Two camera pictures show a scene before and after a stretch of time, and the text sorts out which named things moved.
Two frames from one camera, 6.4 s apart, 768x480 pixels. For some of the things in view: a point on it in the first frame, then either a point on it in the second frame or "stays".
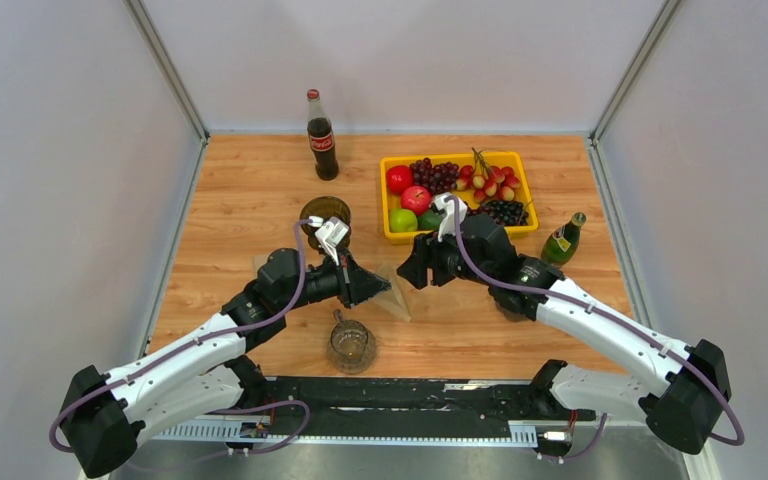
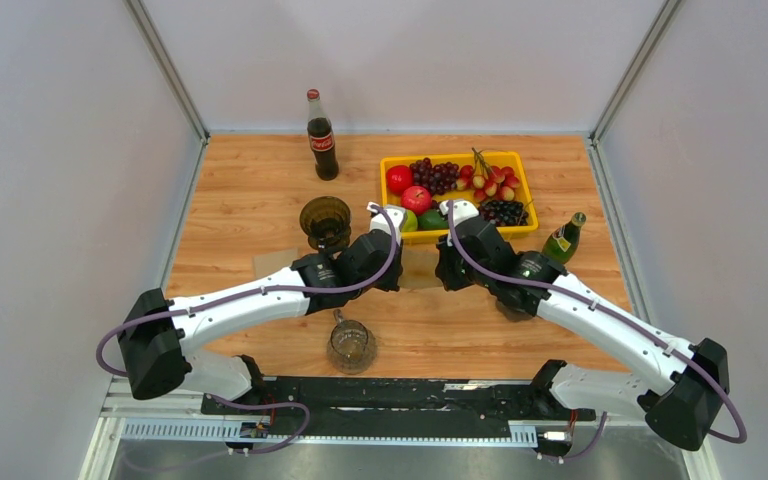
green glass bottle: [561, 244] stays
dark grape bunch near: [506, 212] stays
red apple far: [399, 178] stays
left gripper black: [355, 283] -> [391, 281]
